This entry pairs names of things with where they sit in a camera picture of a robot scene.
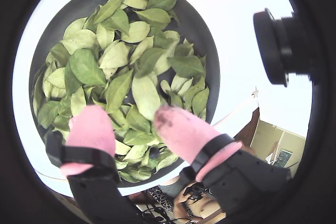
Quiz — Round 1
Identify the gripper finger with pink sleeve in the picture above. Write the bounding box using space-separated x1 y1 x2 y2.
153 104 293 218
46 104 140 224

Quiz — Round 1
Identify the person's bare forearm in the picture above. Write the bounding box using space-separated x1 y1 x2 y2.
173 187 227 220

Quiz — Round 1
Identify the pile of green leaves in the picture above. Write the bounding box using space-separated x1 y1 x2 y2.
33 0 211 183

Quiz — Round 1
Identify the dark grey round bowl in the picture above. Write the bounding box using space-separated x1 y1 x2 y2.
28 0 221 189

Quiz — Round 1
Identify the black handheld controller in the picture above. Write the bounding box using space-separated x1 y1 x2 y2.
183 185 208 201

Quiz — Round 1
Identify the black white patterned cloth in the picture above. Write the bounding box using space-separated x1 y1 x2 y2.
148 186 175 210

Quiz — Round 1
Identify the black camera lens module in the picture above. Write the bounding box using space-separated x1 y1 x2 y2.
253 8 316 88

